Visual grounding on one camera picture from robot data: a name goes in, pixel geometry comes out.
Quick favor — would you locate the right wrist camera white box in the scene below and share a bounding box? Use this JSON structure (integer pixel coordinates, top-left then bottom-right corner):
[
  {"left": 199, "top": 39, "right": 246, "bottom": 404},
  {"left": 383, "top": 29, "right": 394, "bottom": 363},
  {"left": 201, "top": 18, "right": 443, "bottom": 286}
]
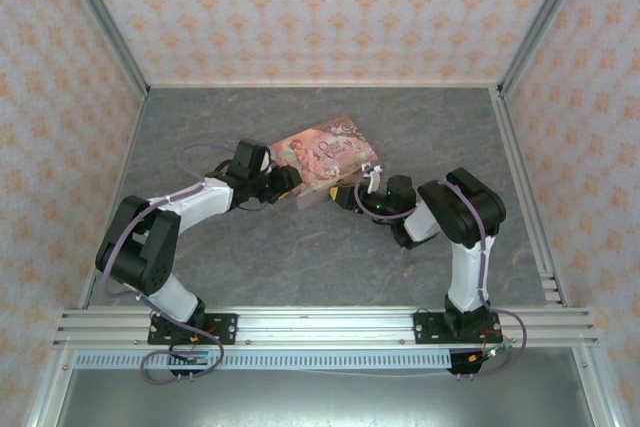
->
[{"left": 360, "top": 162, "right": 385, "bottom": 194}]

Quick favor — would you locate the grey metal panel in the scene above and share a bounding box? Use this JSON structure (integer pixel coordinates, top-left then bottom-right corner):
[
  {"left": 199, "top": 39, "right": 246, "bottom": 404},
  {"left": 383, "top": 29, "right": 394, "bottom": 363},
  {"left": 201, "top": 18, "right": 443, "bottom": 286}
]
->
[{"left": 54, "top": 366, "right": 601, "bottom": 427}]

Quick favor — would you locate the aluminium frame post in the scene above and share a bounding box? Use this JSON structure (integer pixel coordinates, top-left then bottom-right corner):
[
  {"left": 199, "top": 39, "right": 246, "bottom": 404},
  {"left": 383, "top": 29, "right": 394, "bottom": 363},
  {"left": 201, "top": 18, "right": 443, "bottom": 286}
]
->
[
  {"left": 53, "top": 0, "right": 151, "bottom": 101},
  {"left": 498, "top": 0, "right": 597, "bottom": 98}
]

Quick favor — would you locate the long aluminium mounting rail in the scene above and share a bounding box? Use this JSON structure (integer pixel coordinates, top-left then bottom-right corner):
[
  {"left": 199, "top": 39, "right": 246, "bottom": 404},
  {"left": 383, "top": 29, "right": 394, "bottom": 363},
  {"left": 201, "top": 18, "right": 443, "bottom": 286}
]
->
[{"left": 52, "top": 305, "right": 600, "bottom": 349}]

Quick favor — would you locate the small circuit board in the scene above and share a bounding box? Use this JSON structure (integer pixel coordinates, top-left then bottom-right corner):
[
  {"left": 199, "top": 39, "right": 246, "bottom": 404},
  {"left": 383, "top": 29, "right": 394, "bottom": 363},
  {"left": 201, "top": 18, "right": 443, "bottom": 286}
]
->
[{"left": 169, "top": 349, "right": 210, "bottom": 366}]

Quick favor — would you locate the pink illustrated tin box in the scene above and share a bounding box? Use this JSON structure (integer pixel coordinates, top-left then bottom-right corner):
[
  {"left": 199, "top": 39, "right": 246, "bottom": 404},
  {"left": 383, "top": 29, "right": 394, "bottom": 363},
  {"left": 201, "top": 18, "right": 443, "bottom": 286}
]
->
[{"left": 267, "top": 115, "right": 380, "bottom": 211}]

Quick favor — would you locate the aluminium side rail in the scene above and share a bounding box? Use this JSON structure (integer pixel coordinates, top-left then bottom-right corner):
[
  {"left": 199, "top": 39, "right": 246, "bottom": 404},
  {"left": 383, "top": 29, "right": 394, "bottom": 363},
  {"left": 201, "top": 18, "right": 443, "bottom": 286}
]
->
[{"left": 490, "top": 87, "right": 572, "bottom": 309}]

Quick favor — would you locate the thin aluminium rail at wall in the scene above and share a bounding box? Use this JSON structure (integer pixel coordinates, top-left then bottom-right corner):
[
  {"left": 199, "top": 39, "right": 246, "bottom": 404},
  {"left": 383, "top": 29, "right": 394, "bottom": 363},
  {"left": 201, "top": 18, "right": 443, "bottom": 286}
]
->
[{"left": 147, "top": 79, "right": 503, "bottom": 90}]

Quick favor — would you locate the circuit board with green light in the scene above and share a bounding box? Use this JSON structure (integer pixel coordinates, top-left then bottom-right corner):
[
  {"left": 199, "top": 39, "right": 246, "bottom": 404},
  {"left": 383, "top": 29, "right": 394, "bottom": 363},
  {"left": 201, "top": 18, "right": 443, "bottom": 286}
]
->
[{"left": 467, "top": 341, "right": 519, "bottom": 366}]

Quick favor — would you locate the slotted grey cable duct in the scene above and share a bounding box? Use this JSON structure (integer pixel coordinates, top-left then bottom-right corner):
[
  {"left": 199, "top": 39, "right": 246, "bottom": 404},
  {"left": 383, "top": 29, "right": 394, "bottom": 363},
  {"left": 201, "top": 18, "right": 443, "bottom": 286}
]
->
[{"left": 73, "top": 349, "right": 455, "bottom": 369}]

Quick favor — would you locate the aluminium frame leg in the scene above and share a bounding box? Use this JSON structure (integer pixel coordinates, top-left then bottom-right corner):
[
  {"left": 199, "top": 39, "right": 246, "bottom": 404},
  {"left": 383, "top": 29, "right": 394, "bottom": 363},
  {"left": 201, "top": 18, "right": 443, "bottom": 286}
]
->
[
  {"left": 574, "top": 346, "right": 621, "bottom": 427},
  {"left": 27, "top": 346, "right": 76, "bottom": 427}
]

